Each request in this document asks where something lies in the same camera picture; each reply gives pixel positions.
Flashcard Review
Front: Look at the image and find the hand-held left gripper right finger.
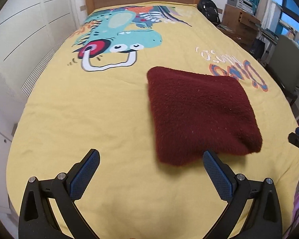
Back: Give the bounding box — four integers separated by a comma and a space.
203, 150, 282, 239

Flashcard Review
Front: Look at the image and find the window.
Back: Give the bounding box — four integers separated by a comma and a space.
271, 0, 299, 43

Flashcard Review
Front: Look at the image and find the grey-green chair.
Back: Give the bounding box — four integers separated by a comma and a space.
265, 35, 299, 105

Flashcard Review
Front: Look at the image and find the yellow cartoon printed bedspread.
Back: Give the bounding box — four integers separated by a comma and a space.
5, 2, 299, 239

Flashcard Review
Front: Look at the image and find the white slatted vent panel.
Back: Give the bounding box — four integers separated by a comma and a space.
21, 48, 56, 97

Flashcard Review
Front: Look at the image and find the wooden dresser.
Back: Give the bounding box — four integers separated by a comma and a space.
222, 4, 262, 46

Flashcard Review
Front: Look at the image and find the maroon knit sweater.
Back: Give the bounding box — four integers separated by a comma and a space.
147, 66, 263, 167

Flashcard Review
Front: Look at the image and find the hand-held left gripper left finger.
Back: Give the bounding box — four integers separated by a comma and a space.
18, 149, 100, 239

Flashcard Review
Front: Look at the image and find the dark tote bag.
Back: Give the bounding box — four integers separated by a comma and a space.
252, 38, 266, 59

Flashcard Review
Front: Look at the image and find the black backpack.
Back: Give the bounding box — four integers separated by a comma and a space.
197, 0, 221, 26

